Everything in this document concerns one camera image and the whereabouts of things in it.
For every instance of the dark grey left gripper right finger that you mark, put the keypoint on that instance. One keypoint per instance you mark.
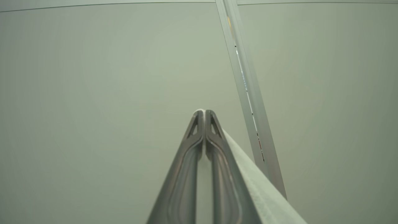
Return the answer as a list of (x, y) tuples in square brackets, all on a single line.
[(228, 193)]

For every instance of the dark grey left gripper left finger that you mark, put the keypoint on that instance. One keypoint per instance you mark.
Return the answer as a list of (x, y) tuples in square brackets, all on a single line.
[(182, 183)]

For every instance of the red and white jersey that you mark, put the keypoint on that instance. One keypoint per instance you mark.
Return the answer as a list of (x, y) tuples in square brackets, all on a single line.
[(264, 193)]

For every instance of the grey double metal frame post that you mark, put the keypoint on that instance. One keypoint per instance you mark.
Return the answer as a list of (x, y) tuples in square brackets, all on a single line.
[(248, 87)]

